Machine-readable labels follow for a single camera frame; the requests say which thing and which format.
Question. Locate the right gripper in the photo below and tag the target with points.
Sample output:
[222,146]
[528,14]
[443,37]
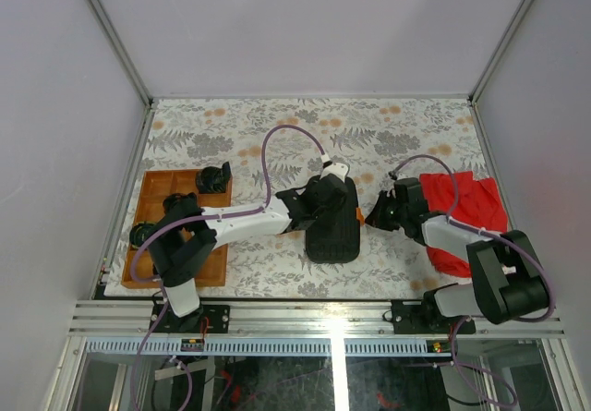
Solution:
[376,217]

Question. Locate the black plastic tool case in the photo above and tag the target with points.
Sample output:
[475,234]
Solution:
[336,240]

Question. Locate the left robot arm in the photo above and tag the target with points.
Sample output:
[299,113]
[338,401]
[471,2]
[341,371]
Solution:
[182,241]

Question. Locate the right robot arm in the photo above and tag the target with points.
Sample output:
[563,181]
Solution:
[461,223]

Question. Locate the red cloth bag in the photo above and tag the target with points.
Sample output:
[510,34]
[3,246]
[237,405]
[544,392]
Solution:
[479,205]

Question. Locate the dark patterned rolled cloth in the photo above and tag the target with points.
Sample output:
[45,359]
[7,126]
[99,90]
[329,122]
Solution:
[212,179]

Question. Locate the wooden compartment tray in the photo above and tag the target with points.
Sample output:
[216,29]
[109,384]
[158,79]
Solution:
[156,187]

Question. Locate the aluminium front rail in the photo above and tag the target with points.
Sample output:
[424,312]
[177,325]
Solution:
[252,328]

